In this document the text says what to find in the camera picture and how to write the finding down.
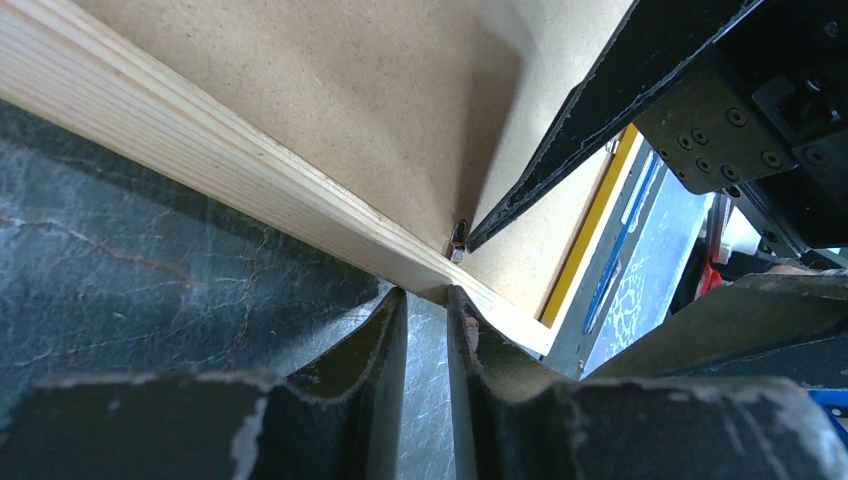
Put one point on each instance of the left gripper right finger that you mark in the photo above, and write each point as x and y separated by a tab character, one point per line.
729	389

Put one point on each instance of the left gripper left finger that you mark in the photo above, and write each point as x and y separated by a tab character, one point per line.
337	417

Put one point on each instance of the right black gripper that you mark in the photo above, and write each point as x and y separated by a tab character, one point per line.
760	116

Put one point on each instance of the brown cardboard backing board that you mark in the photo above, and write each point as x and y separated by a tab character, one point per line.
428	111

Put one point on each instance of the yellow wooden picture frame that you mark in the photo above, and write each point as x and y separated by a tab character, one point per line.
62	63

